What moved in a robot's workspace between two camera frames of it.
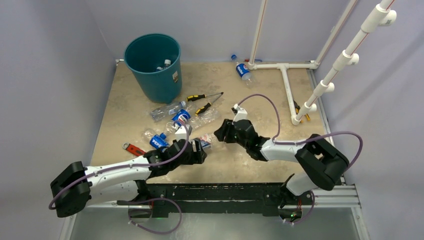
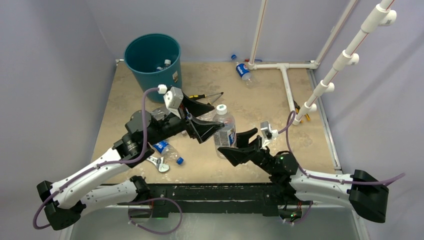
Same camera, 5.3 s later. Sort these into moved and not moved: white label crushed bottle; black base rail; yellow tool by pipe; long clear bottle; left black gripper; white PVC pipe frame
Moved: left black gripper; white label crushed bottle
Not moved: black base rail; white PVC pipe frame; long clear bottle; yellow tool by pipe
